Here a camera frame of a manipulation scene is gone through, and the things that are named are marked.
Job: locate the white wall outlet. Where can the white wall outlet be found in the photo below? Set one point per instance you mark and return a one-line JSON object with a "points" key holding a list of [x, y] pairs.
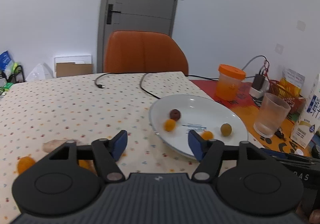
{"points": [[301, 25], [279, 48]]}

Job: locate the clear drinking glass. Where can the clear drinking glass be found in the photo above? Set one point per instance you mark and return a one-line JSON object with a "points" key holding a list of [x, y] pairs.
{"points": [[271, 116]]}

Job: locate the white frame board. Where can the white frame board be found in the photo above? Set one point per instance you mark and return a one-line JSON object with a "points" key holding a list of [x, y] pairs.
{"points": [[72, 58]]}

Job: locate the small orange kumquat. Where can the small orange kumquat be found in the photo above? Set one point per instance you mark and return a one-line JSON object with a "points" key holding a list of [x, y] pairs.
{"points": [[170, 125], [207, 135], [25, 164]]}

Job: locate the white plate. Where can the white plate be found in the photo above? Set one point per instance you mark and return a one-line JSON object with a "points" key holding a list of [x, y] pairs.
{"points": [[200, 109]]}

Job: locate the white power strip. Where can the white power strip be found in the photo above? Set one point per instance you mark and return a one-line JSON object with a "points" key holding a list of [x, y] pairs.
{"points": [[257, 93]]}

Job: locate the dark red round fruit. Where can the dark red round fruit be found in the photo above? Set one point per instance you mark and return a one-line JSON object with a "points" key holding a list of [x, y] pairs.
{"points": [[175, 114]]}

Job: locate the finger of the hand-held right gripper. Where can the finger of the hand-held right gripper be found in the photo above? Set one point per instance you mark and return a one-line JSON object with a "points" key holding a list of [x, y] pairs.
{"points": [[287, 153]]}

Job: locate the white milk carton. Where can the white milk carton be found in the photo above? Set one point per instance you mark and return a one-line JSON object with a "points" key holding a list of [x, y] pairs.
{"points": [[308, 119]]}

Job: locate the orange lidded plastic cup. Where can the orange lidded plastic cup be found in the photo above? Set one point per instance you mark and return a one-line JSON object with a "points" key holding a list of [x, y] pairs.
{"points": [[230, 81]]}

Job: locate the grey door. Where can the grey door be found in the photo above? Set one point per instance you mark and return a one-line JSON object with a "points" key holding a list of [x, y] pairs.
{"points": [[142, 2]]}

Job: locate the brown cardboard sheet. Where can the brown cardboard sheet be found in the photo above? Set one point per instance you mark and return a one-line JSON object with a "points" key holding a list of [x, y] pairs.
{"points": [[73, 69]]}

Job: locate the green round fruit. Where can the green round fruit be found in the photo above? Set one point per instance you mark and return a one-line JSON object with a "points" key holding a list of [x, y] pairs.
{"points": [[226, 129]]}

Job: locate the person's right hand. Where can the person's right hand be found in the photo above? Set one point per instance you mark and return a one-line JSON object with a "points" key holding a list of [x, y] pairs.
{"points": [[315, 217]]}

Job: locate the black storage rack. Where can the black storage rack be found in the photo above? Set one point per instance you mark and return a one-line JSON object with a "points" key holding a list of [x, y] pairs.
{"points": [[19, 71]]}

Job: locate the orange leather chair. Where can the orange leather chair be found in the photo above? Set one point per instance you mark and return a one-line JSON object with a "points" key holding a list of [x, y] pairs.
{"points": [[145, 51]]}

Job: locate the red orange table mat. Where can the red orange table mat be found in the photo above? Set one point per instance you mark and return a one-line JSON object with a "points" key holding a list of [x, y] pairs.
{"points": [[240, 100]]}

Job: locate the black charger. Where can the black charger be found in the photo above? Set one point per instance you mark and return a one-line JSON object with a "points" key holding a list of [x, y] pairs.
{"points": [[259, 79]]}

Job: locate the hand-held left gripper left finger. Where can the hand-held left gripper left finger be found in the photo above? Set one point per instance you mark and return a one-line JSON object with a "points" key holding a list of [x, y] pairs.
{"points": [[120, 144]]}

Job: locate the yellow snack packet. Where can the yellow snack packet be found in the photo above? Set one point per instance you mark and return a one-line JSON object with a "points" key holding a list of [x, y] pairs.
{"points": [[291, 84]]}

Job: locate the clear plastic bag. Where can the clear plastic bag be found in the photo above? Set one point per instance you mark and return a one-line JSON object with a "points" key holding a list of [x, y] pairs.
{"points": [[40, 72]]}

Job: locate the peeled pomelo segment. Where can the peeled pomelo segment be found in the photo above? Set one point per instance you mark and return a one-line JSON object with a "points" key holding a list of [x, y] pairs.
{"points": [[53, 144]]}

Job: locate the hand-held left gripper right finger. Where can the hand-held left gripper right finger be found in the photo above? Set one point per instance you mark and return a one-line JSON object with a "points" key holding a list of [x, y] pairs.
{"points": [[196, 146]]}

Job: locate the blue bag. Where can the blue bag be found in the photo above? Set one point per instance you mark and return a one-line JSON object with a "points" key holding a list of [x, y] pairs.
{"points": [[5, 60]]}

